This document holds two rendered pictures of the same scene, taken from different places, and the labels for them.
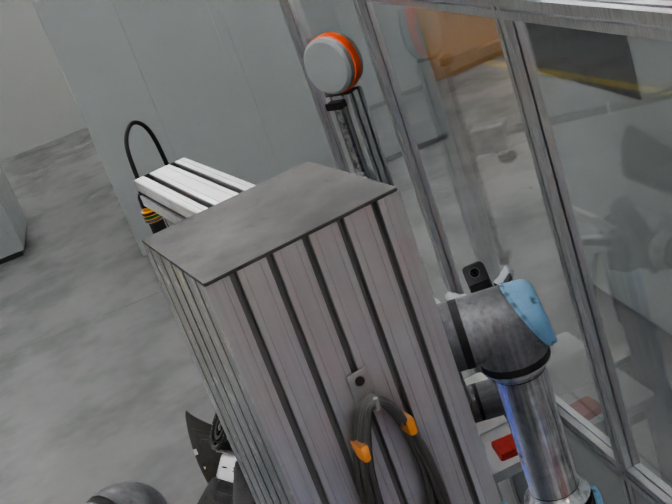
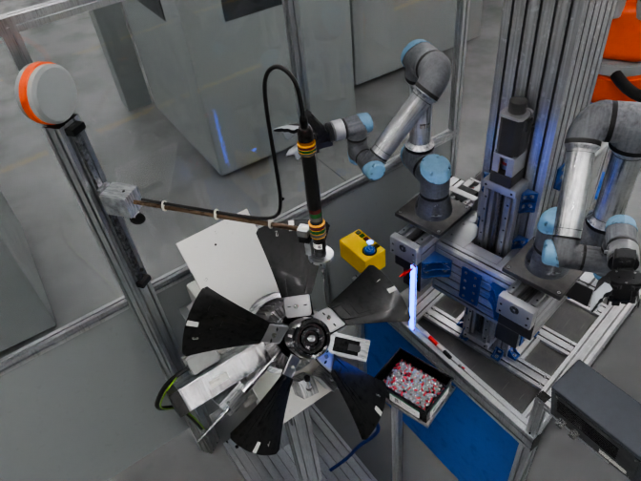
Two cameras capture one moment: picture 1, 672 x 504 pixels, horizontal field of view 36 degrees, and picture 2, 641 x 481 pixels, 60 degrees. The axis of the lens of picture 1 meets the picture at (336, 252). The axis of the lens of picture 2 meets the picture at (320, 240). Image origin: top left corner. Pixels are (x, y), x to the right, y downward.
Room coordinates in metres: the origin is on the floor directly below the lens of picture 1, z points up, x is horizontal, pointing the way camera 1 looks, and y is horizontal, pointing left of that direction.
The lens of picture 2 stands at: (2.54, 1.37, 2.49)
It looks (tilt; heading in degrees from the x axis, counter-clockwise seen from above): 42 degrees down; 250
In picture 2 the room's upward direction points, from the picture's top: 7 degrees counter-clockwise
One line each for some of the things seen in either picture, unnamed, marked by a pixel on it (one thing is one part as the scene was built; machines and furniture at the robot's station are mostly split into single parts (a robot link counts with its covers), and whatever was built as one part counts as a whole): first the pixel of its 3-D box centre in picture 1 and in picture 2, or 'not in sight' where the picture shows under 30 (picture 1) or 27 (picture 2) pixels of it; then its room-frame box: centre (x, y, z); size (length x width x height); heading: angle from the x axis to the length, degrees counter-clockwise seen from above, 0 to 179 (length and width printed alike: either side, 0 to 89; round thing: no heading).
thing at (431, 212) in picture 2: not in sight; (433, 199); (1.50, -0.08, 1.09); 0.15 x 0.15 x 0.10
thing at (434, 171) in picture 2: not in sight; (434, 175); (1.50, -0.09, 1.20); 0.13 x 0.12 x 0.14; 84
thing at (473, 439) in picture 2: not in sight; (428, 405); (1.79, 0.38, 0.45); 0.82 x 0.01 x 0.66; 101
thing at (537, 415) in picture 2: not in sight; (537, 414); (1.71, 0.80, 0.96); 0.03 x 0.03 x 0.20; 11
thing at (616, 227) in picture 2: not in sight; (621, 236); (1.42, 0.67, 1.43); 0.11 x 0.08 x 0.09; 46
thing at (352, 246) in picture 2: not in sight; (362, 254); (1.86, -0.01, 1.02); 0.16 x 0.10 x 0.11; 101
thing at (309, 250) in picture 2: not in sight; (316, 242); (2.17, 0.34, 1.50); 0.09 x 0.07 x 0.10; 136
